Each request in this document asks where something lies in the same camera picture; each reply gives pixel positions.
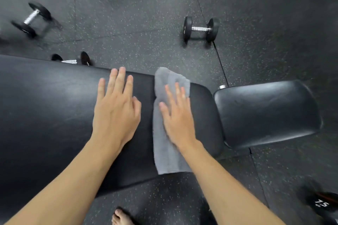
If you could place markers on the person's left hand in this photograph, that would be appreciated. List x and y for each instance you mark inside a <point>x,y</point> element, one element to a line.
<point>116,116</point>

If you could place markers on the person's right hand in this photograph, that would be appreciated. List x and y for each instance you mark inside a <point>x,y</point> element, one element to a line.
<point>179,124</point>

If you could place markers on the grey towel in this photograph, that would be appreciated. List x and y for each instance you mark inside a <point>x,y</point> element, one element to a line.
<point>163,153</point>

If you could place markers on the black padded gym bench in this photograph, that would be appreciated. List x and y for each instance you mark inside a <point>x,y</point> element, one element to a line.
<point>52,114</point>

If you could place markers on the person's right forearm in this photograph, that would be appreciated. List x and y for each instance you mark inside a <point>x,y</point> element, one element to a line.
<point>224,188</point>

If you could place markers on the person's left forearm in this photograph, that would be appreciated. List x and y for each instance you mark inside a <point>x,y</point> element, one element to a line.
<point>66,188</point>

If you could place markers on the person's left foot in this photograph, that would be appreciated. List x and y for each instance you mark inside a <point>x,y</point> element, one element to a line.
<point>118,219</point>

